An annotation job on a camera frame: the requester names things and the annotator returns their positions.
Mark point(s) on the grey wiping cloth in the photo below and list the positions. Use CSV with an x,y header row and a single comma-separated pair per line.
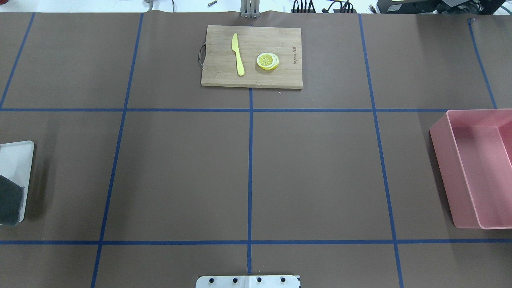
x,y
11,197

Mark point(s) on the yellow lemon slice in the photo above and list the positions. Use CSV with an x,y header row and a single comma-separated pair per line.
x,y
268,61

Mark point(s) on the bamboo cutting board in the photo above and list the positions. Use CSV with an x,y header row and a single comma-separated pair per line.
x,y
219,64

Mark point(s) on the yellow plastic knife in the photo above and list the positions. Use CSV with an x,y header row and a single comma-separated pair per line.
x,y
235,48

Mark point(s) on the pink plastic bin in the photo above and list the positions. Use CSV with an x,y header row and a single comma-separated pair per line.
x,y
473,150

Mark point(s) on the white rack tray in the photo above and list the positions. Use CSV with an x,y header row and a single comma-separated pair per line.
x,y
16,164

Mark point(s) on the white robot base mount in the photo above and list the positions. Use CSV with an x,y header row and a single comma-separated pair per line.
x,y
249,281

